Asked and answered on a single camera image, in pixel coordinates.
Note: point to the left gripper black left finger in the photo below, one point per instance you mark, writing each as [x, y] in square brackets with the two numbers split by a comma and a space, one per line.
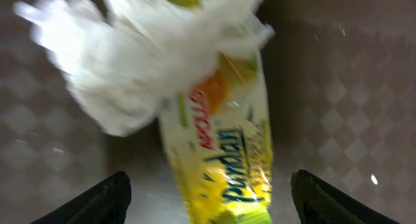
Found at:
[105, 203]

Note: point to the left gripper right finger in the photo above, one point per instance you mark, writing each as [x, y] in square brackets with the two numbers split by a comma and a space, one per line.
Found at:
[318, 202]

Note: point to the yellow green snack wrapper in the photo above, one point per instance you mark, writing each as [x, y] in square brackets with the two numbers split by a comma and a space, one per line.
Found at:
[216, 132]

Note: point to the dark brown serving tray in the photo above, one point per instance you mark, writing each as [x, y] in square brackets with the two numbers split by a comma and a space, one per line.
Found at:
[340, 76]

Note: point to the white tissue top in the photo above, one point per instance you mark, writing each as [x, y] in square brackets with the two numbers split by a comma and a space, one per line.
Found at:
[123, 67]

